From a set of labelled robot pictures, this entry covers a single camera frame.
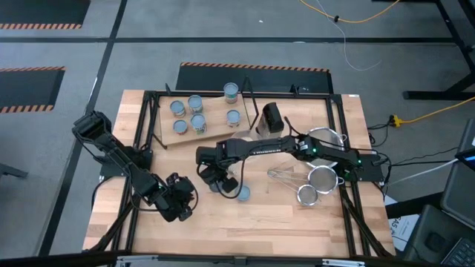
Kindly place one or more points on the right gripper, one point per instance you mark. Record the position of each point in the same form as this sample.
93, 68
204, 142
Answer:
213, 172

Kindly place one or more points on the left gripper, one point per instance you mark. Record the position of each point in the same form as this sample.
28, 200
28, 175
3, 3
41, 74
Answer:
178, 200

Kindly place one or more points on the mixed vegetables tin can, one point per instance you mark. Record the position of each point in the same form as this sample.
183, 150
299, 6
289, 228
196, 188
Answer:
195, 102

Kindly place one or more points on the mandarin oranges tin can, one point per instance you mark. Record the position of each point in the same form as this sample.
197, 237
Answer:
177, 107

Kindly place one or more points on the teal chicken tin can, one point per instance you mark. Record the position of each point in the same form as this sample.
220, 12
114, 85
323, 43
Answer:
231, 89

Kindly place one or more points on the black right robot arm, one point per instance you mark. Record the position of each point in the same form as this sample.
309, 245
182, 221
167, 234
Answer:
267, 146

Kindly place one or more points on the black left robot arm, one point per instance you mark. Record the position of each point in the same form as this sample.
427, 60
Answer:
111, 148

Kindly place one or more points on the tin can grey lid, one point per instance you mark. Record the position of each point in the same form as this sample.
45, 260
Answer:
243, 193

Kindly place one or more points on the mixed fruit tin can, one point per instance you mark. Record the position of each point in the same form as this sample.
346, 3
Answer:
198, 121

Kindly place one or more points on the short orange-labelled tin can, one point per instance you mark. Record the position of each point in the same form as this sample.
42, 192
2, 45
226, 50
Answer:
180, 127

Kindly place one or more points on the short teal tin can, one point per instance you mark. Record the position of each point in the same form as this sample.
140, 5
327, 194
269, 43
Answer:
233, 118

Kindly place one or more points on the black mat hazard-striped edge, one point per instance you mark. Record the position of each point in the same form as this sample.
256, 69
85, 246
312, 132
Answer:
222, 79
26, 89
37, 11

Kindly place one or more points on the small metal mesh strainer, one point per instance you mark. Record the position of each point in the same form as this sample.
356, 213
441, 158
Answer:
307, 195

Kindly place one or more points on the medium metal mesh strainer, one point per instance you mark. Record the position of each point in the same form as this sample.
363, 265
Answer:
323, 180

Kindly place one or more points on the large metal mesh strainer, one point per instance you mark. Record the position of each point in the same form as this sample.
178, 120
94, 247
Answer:
326, 136

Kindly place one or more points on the grey table foot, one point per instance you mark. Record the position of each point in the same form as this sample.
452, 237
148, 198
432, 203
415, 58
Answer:
13, 171

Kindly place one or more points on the white paper sheet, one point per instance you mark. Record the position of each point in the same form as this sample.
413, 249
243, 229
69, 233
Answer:
399, 230

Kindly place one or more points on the black laptop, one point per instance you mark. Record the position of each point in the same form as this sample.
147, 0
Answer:
434, 241

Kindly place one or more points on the dark grey case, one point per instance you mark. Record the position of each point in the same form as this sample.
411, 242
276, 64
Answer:
460, 185

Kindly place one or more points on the tablet with blue screen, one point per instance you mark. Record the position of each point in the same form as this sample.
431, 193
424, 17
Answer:
467, 157

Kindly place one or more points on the black aluminium table frame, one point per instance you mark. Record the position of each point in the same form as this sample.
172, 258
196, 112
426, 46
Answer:
349, 219

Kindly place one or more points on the black desk leg frame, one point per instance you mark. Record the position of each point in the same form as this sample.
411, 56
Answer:
426, 95

